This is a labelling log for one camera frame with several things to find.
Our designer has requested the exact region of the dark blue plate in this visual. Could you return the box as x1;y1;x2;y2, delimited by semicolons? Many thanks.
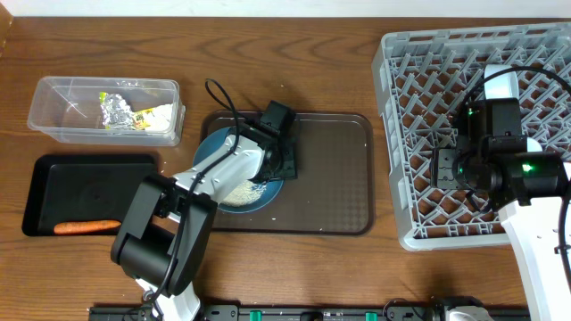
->
193;127;284;214

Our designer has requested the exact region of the pile of white rice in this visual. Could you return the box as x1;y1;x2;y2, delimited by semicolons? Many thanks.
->
222;180;267;207

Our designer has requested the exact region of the white napkin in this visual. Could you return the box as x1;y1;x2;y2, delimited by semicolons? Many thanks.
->
145;104;173;132

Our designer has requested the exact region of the yellow snack wrapper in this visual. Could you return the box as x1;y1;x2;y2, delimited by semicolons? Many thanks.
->
98;91;157;132

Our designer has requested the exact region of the orange carrot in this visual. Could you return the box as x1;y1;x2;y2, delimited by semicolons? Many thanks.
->
54;220;121;235

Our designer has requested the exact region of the light blue cup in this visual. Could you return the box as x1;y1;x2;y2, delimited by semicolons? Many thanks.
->
526;137;543;152

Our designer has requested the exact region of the aluminium foil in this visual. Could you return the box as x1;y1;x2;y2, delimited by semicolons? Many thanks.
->
99;92;135;130

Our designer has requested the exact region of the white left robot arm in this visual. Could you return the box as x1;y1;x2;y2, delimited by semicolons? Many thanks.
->
111;101;297;320

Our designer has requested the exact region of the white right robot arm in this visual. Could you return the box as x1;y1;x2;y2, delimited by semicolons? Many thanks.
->
430;98;570;320

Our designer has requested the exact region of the grey dishwasher rack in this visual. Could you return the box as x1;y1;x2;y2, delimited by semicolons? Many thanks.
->
372;22;570;251

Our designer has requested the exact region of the brown serving tray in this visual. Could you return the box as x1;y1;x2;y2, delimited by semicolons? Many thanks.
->
214;113;375;236

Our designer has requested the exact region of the black tray bin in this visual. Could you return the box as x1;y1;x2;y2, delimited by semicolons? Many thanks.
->
21;154;157;236

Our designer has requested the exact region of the clear plastic bin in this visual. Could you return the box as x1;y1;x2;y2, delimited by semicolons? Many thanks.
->
28;77;186;146

